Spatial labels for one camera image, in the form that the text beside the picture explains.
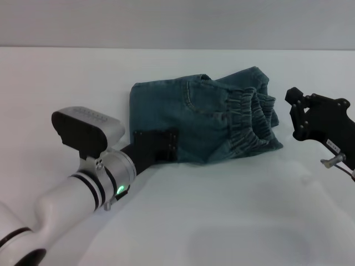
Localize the right arm cable with connector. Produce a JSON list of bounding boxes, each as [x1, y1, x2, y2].
[[319, 153, 355, 183]]

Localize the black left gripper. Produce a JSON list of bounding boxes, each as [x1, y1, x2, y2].
[[121, 128, 180, 175]]

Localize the blue denim shorts with cartoon print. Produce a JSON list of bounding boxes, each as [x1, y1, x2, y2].
[[129, 65, 284, 166]]

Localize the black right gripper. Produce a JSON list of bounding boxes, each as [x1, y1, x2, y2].
[[285, 86, 355, 165]]

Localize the left arm cable with connector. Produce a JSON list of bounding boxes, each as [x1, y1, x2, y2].
[[103, 190, 129, 212]]

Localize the arm cable with connector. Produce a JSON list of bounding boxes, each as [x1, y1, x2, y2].
[[103, 190, 129, 212], [319, 153, 355, 183]]

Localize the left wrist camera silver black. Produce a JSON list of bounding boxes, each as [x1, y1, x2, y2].
[[51, 106, 126, 162]]

